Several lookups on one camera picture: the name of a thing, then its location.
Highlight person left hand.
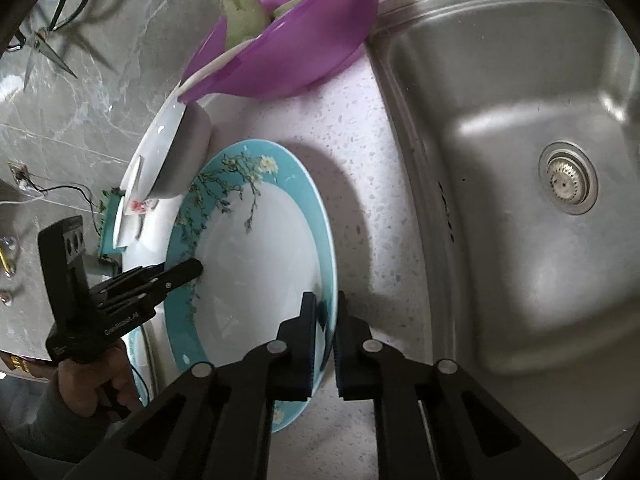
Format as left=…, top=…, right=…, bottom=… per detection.
left=58, top=340, right=142, bottom=418

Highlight large white bowl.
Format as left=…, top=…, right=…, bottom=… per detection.
left=122, top=87, right=213, bottom=202

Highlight white bowl red pattern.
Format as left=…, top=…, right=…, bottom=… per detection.
left=112, top=155, right=158, bottom=250

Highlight green vegetable pieces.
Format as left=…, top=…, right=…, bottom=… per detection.
left=221, top=0, right=302, bottom=51

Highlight purple plastic bowl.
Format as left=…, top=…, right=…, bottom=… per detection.
left=178, top=0, right=378, bottom=104

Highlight teal rim plate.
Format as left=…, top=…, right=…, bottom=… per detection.
left=162, top=138, right=340, bottom=435

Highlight stainless steel sink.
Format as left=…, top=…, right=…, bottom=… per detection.
left=369, top=0, right=639, bottom=479

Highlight teal basin with greens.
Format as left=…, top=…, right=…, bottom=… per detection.
left=98, top=188, right=124, bottom=258

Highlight black handled scissors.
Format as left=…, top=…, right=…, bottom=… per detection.
left=6, top=0, right=90, bottom=90

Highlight sink drain strainer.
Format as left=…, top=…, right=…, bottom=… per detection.
left=538, top=141, right=599, bottom=216

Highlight black power cable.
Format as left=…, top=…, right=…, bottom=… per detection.
left=19, top=179, right=104, bottom=236

